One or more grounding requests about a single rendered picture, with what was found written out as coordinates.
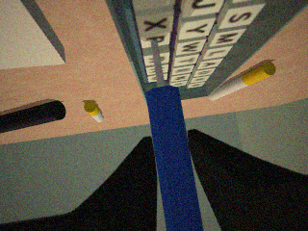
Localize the blue stylus with grey tip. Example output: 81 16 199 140
145 62 203 231

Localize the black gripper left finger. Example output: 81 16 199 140
0 136 157 231

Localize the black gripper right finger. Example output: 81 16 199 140
188 129 308 231

